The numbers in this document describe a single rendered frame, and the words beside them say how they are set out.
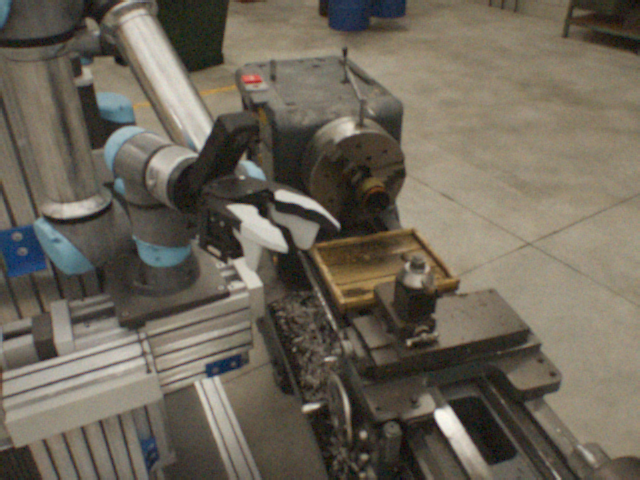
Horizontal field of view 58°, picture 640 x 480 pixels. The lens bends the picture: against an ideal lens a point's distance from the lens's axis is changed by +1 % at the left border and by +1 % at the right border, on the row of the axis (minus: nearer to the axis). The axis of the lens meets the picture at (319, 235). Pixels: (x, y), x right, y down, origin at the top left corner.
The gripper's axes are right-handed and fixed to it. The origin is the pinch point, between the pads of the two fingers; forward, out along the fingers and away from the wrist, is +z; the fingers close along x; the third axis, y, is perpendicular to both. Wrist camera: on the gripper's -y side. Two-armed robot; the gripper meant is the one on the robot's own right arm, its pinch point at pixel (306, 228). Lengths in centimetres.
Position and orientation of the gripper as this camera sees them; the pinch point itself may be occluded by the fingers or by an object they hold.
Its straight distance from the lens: 59.2
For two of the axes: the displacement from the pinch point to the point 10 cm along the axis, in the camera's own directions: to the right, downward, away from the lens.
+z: 7.2, 3.7, -5.8
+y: -0.9, 8.9, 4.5
